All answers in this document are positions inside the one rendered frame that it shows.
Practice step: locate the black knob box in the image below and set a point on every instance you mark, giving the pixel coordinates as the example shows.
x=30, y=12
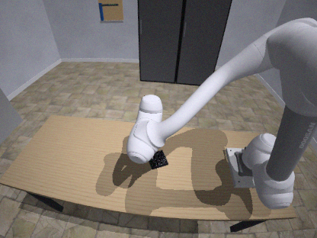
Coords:
x=158, y=162

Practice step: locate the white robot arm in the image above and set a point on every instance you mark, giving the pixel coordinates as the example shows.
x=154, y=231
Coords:
x=291, y=48

